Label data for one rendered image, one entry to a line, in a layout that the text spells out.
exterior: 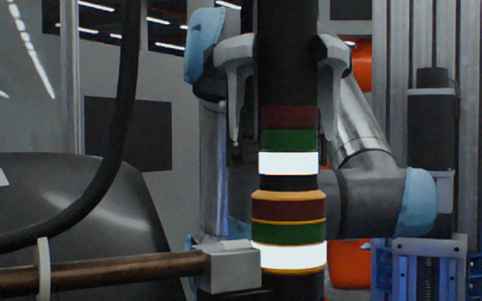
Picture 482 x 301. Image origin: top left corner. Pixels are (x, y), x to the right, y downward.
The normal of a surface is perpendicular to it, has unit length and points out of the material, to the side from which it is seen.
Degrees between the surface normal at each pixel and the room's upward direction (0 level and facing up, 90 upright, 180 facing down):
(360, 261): 90
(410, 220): 116
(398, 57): 90
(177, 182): 90
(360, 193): 66
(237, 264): 90
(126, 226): 37
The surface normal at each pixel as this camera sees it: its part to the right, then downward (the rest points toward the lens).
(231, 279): 0.50, 0.04
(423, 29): -0.32, 0.05
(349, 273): -0.04, 0.05
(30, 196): 0.41, -0.74
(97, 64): 0.86, 0.03
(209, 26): 0.13, -0.30
